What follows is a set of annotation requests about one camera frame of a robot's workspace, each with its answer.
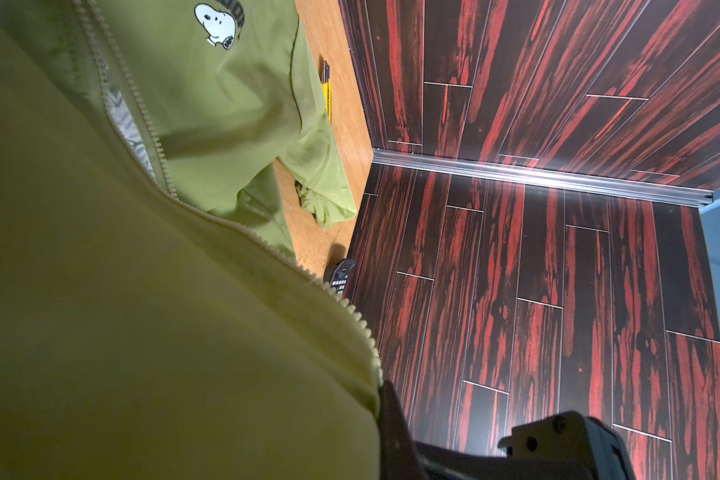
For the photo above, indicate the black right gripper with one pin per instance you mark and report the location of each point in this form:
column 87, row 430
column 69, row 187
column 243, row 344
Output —
column 567, row 445

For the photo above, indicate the black desk calculator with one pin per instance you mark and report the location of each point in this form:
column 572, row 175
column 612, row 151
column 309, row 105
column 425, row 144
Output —
column 337, row 276

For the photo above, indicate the green zip jacket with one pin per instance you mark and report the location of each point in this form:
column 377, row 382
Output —
column 154, row 320

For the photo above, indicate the aluminium corner post right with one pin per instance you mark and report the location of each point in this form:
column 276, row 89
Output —
column 676, row 195

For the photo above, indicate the yellow black utility knife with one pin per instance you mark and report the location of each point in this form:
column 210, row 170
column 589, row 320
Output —
column 326, row 84

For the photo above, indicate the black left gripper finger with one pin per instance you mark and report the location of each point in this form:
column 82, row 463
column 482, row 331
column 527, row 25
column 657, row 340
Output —
column 398, row 454

